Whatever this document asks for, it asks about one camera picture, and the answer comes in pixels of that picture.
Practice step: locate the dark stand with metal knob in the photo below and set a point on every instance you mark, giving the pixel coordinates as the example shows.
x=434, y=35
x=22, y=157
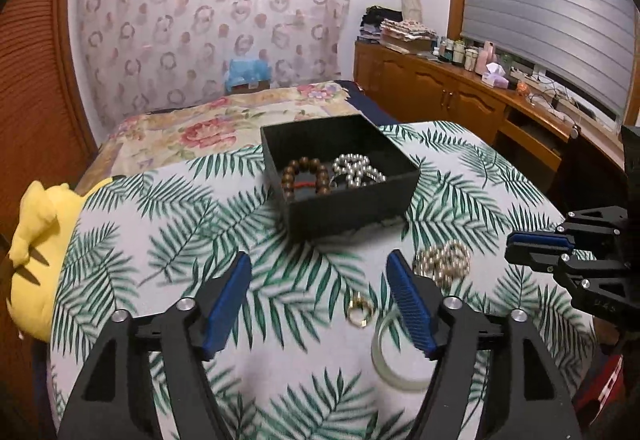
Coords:
x=590, y=180

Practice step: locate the black jewelry box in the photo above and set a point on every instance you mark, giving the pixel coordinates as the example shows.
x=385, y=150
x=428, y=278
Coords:
x=350, y=210

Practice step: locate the small cardboard box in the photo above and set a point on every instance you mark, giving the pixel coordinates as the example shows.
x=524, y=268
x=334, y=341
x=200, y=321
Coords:
x=247, y=87

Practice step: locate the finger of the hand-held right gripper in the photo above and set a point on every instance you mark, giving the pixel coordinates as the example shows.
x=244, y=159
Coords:
x=542, y=241
x=590, y=285

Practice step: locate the pink tissue box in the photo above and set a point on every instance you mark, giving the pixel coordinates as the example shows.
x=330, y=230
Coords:
x=495, y=75

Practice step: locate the stack of floral folded cloths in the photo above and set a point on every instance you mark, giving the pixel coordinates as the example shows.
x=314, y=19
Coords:
x=407, y=32

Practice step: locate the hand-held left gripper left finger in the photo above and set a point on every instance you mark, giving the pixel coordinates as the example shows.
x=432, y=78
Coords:
x=227, y=307

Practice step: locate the pink bottle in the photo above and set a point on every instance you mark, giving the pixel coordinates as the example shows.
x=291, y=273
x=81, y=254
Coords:
x=487, y=54

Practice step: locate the wooden sideboard cabinet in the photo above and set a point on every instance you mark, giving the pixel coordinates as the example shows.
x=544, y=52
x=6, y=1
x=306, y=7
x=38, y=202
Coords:
x=430, y=84

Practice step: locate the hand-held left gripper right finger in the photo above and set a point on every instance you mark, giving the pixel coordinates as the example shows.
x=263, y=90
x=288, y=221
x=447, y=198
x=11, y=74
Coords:
x=411, y=307

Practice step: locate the wooden louvre door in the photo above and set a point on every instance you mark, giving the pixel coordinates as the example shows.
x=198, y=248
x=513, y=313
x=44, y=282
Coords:
x=35, y=94

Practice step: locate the leaf print tablecloth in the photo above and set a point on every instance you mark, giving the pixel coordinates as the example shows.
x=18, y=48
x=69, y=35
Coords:
x=310, y=280

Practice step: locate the floral bed blanket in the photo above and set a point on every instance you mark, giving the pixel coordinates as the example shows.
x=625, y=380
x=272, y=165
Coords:
x=200, y=134

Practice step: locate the navy blue bed sheet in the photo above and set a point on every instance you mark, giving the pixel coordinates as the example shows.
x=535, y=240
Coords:
x=372, y=104

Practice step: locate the stack of dark clothes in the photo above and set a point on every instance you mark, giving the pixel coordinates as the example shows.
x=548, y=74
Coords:
x=380, y=22

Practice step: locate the yellow plush toy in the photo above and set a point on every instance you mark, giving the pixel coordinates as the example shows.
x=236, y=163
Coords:
x=40, y=250

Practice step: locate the row of small bottles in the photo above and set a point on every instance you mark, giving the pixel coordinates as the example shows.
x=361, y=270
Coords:
x=457, y=52

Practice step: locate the red box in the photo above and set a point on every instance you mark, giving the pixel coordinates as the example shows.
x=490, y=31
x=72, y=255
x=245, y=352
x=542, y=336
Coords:
x=600, y=385

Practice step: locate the pale green jade bangle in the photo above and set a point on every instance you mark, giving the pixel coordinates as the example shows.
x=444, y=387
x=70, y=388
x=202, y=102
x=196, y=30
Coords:
x=380, y=352

